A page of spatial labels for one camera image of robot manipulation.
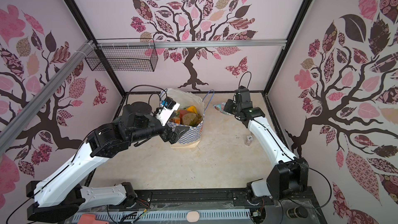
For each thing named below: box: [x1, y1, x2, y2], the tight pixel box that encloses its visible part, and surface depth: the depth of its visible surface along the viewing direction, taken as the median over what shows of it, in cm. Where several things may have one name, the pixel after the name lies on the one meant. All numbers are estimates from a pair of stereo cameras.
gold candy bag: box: [181, 112, 198, 126], surface depth 87 cm
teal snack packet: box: [212, 102, 232, 116], surface depth 85 cm
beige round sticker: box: [186, 211, 200, 223], surface depth 70 cm
